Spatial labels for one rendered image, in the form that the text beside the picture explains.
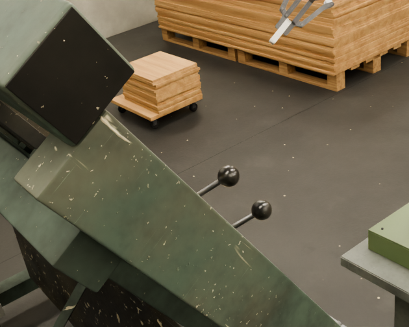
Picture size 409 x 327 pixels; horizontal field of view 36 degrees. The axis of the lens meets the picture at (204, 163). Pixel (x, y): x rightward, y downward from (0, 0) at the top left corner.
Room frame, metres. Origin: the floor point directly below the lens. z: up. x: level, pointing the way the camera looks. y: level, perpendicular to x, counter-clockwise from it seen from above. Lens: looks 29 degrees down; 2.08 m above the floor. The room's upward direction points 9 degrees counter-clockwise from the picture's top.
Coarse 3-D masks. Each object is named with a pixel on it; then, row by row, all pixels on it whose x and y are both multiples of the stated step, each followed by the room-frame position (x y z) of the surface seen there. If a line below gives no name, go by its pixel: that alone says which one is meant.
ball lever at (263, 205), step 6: (258, 204) 0.95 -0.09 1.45; (264, 204) 0.94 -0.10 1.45; (270, 204) 0.95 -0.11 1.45; (252, 210) 0.95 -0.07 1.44; (258, 210) 0.94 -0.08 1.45; (264, 210) 0.94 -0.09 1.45; (270, 210) 0.94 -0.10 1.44; (246, 216) 0.95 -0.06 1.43; (252, 216) 0.95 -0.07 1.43; (258, 216) 0.94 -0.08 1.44; (264, 216) 0.93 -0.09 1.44; (240, 222) 0.95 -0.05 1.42; (246, 222) 0.95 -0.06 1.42
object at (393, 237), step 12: (408, 204) 1.76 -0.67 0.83; (396, 216) 1.70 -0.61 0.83; (408, 216) 1.69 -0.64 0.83; (372, 228) 1.65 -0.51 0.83; (384, 228) 1.64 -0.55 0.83; (396, 228) 1.63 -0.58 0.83; (408, 228) 1.63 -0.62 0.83; (372, 240) 1.64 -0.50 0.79; (384, 240) 1.60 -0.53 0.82; (396, 240) 1.57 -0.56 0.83; (408, 240) 1.56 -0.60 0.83; (384, 252) 1.60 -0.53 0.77; (396, 252) 1.56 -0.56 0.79; (408, 252) 1.52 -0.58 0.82; (408, 264) 1.52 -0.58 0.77
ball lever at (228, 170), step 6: (222, 168) 0.92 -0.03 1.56; (228, 168) 0.91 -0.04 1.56; (234, 168) 0.92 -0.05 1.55; (222, 174) 0.91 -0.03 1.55; (228, 174) 0.90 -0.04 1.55; (234, 174) 0.90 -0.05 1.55; (216, 180) 0.92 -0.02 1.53; (222, 180) 0.90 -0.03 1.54; (228, 180) 0.90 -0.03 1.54; (234, 180) 0.90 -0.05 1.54; (210, 186) 0.91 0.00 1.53; (216, 186) 0.91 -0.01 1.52; (228, 186) 0.90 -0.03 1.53; (198, 192) 0.92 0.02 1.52; (204, 192) 0.91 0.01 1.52
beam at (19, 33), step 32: (0, 0) 0.66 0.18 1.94; (32, 0) 0.61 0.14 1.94; (0, 32) 0.60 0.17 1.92; (32, 32) 0.56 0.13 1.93; (64, 32) 0.55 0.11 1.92; (96, 32) 0.57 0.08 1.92; (0, 64) 0.55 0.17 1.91; (32, 64) 0.53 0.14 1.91; (64, 64) 0.55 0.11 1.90; (96, 64) 0.57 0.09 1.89; (128, 64) 0.59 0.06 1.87; (0, 96) 0.63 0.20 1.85; (32, 96) 0.53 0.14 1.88; (64, 96) 0.54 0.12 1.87; (96, 96) 0.56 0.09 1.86; (64, 128) 0.54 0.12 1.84
